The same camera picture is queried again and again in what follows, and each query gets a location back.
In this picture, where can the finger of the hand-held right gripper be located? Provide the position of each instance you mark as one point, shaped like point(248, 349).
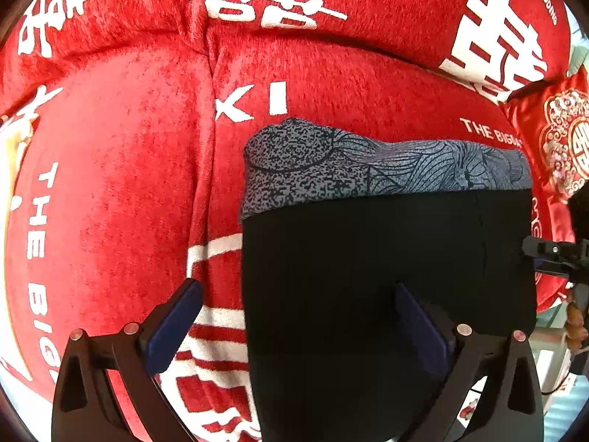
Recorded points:
point(557, 270)
point(547, 248)

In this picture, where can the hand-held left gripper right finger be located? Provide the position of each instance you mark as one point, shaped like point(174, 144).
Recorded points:
point(421, 327)

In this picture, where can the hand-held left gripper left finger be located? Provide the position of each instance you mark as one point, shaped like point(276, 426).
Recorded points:
point(177, 327)

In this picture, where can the black pants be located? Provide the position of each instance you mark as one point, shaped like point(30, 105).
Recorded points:
point(345, 262)

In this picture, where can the person's right hand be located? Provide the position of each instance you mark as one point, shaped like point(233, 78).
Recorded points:
point(577, 317)

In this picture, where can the red embroidered cushion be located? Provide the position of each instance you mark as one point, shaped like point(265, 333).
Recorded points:
point(552, 147)

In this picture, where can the red printed blanket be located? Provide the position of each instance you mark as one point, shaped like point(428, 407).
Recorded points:
point(115, 147)

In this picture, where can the grey patterned cloth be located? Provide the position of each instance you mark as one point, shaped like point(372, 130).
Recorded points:
point(299, 170)

